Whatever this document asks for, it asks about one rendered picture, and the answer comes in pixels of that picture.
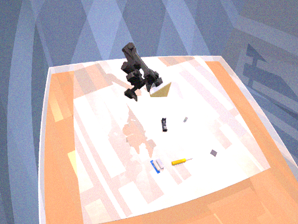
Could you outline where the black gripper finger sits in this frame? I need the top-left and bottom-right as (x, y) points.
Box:
(126, 90), (137, 101)
(143, 77), (154, 92)

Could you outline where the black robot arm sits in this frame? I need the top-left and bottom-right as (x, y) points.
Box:
(121, 42), (163, 87)

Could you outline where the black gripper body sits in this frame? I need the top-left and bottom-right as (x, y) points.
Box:
(124, 72), (156, 99)

